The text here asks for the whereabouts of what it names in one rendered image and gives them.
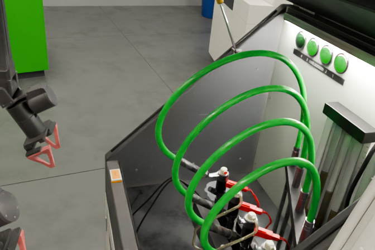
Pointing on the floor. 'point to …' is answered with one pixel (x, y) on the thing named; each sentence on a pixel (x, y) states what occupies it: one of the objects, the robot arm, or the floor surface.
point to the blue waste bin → (208, 1)
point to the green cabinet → (25, 20)
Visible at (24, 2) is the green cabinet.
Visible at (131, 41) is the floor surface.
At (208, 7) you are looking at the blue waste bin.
